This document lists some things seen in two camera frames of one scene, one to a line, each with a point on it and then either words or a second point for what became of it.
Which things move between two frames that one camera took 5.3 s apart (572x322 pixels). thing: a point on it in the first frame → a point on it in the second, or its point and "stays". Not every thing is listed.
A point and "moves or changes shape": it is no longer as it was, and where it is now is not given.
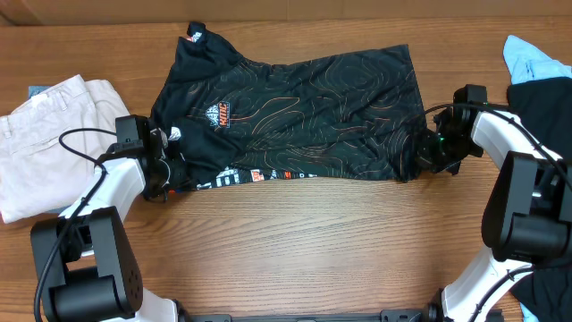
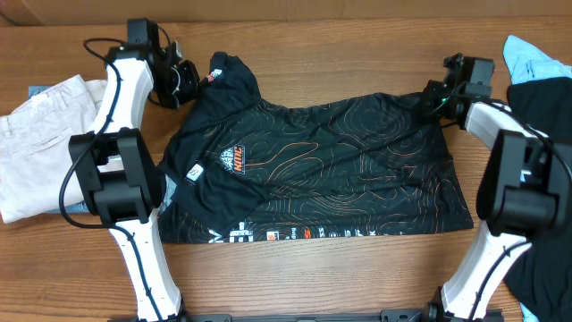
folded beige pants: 38,176 stays
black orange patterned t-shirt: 232,118 moves or changes shape
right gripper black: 426,160 → 430,91
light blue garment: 525,63 stays
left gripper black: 180,175 → 192,87
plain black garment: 542,107 stays
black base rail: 390,316 stays
